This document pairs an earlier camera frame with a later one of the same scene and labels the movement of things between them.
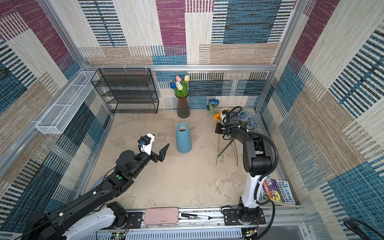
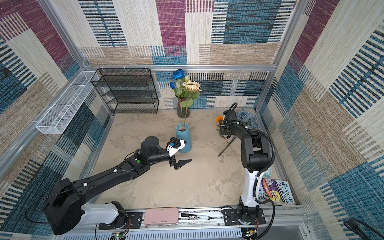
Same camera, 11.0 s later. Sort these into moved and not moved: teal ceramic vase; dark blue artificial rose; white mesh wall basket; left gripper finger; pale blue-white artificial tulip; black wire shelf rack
Moved: dark blue artificial rose; left gripper finger
Not moved: black wire shelf rack; pale blue-white artificial tulip; teal ceramic vase; white mesh wall basket
